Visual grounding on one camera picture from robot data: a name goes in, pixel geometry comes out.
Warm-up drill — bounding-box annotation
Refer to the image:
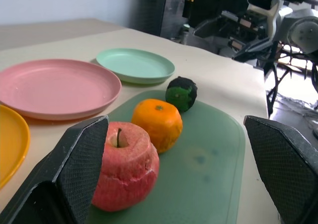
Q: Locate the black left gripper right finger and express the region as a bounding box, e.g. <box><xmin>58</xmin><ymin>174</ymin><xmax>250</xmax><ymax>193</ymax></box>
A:
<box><xmin>243</xmin><ymin>114</ymin><xmax>318</xmax><ymax>224</ymax></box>

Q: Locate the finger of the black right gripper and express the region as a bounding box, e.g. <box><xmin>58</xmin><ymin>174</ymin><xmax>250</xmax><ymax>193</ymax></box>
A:
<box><xmin>193</xmin><ymin>17</ymin><xmax>226</xmax><ymax>39</ymax></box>
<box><xmin>232</xmin><ymin>38</ymin><xmax>277</xmax><ymax>62</ymax></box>

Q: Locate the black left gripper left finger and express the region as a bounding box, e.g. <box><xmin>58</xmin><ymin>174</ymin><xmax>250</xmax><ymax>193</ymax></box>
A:
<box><xmin>0</xmin><ymin>115</ymin><xmax>110</xmax><ymax>224</ymax></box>

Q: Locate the yellow plate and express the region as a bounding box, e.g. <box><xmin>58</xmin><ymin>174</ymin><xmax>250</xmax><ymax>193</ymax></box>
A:
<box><xmin>0</xmin><ymin>104</ymin><xmax>31</xmax><ymax>190</ymax></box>

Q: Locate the dark green avocado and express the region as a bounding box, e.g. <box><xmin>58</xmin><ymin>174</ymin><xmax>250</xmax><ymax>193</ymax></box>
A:
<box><xmin>165</xmin><ymin>76</ymin><xmax>199</xmax><ymax>113</ymax></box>

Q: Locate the light green plate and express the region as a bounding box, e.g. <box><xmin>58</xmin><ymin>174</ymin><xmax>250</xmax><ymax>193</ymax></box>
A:
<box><xmin>95</xmin><ymin>48</ymin><xmax>176</xmax><ymax>85</ymax></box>

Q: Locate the pink plate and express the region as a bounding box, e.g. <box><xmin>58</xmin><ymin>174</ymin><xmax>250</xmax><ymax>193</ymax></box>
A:
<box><xmin>0</xmin><ymin>59</ymin><xmax>122</xmax><ymax>121</ymax></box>

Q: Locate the orange mandarin fruit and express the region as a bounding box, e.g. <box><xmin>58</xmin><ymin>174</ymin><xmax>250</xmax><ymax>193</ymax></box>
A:
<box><xmin>131</xmin><ymin>98</ymin><xmax>184</xmax><ymax>154</ymax></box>

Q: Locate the dark upright panel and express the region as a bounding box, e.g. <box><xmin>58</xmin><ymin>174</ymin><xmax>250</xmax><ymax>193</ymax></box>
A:
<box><xmin>135</xmin><ymin>0</ymin><xmax>170</xmax><ymax>37</ymax></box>

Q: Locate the red apple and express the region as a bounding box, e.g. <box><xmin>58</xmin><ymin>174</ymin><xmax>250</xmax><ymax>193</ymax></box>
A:
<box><xmin>91</xmin><ymin>121</ymin><xmax>160</xmax><ymax>212</ymax></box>

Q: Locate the green cutting board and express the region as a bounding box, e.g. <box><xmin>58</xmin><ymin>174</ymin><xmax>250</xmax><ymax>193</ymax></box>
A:
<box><xmin>86</xmin><ymin>89</ymin><xmax>246</xmax><ymax>224</ymax></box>

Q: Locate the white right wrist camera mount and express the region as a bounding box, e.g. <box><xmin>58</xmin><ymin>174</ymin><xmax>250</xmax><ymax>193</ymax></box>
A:
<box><xmin>246</xmin><ymin>0</ymin><xmax>283</xmax><ymax>40</ymax></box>

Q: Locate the black metal stand frame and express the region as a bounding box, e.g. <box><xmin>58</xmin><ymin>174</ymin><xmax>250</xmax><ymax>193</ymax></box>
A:
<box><xmin>262</xmin><ymin>42</ymin><xmax>318</xmax><ymax>118</ymax></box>

